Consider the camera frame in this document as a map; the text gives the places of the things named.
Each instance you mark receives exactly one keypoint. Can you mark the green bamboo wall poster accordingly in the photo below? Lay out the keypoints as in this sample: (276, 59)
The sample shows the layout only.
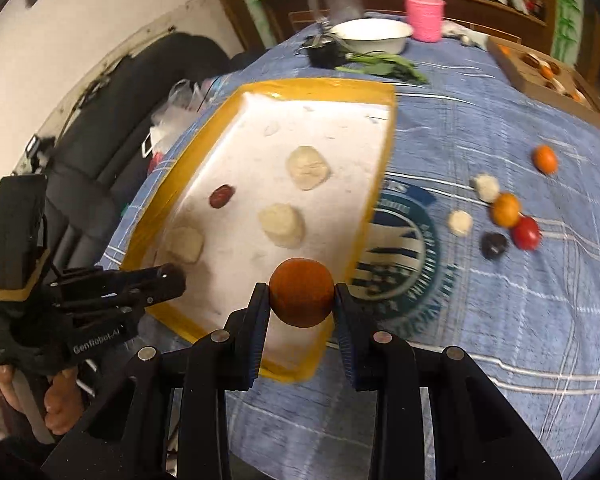
(569, 15)

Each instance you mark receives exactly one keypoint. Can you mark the cardboard box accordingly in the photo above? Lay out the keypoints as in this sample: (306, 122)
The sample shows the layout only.
(520, 77)

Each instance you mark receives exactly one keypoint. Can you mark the small orange fruit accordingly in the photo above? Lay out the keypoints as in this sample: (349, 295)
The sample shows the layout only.
(550, 71)
(577, 95)
(503, 50)

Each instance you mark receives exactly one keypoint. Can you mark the clear glass mug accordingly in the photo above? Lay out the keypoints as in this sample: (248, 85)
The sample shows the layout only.
(340, 0)

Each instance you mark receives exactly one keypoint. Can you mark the brown-orange round fruit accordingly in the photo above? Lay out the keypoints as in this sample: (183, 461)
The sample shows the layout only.
(302, 292)

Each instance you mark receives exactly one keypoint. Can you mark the black leather sofa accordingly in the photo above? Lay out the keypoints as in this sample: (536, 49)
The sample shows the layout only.
(115, 125)

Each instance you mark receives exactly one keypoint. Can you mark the person's left hand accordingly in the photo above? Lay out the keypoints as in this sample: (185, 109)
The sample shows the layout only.
(62, 400)

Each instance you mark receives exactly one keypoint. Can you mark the white foam tray yellow-taped rim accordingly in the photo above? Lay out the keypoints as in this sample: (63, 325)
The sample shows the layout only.
(290, 125)

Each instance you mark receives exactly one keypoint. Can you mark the wooden cabinet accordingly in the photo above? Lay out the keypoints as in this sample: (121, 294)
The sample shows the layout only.
(480, 7)

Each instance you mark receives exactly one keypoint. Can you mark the small white round fruit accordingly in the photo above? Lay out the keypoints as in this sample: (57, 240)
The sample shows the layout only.
(486, 187)
(460, 222)

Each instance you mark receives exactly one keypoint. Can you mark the pink plastic basket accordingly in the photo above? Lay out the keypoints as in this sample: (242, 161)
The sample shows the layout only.
(424, 20)

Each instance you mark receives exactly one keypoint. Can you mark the blue plaid printed tablecloth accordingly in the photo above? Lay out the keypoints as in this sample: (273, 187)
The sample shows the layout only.
(480, 320)

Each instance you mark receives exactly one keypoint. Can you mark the red date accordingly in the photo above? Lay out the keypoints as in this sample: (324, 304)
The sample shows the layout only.
(222, 196)

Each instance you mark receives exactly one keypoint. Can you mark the red tomato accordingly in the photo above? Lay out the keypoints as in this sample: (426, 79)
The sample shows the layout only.
(525, 233)

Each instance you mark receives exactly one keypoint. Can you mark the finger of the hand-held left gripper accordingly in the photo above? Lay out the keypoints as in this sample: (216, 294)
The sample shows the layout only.
(105, 306)
(155, 280)

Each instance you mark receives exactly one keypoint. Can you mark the white enamel bowl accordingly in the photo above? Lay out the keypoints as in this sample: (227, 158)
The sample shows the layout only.
(370, 35)

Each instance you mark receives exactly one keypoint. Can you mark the small black container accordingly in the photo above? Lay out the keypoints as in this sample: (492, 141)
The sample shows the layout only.
(325, 54)

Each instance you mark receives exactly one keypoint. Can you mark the white lumpy foam fruit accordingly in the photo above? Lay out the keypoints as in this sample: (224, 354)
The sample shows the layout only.
(182, 244)
(281, 225)
(307, 167)

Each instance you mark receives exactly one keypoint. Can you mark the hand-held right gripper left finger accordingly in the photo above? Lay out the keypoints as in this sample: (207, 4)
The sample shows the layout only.
(260, 321)

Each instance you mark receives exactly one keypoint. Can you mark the dark purple round fruit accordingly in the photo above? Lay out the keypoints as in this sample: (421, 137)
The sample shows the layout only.
(494, 245)

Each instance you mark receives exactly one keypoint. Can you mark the white crumpled cloth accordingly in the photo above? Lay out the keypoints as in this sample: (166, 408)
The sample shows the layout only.
(462, 32)

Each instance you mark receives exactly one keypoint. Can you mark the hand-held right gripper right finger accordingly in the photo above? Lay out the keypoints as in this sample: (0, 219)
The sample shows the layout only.
(345, 331)

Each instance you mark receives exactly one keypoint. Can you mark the clear plastic bag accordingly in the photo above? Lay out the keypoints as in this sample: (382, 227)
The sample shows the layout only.
(180, 110)

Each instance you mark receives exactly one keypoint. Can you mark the green leafy vegetable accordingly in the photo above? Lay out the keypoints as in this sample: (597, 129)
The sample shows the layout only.
(380, 66)

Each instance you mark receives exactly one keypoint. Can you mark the small brown fruit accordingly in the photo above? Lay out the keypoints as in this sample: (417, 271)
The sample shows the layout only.
(534, 60)

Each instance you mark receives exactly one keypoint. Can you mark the orange tangerine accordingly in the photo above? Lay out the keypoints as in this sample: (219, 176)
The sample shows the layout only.
(506, 210)
(545, 158)

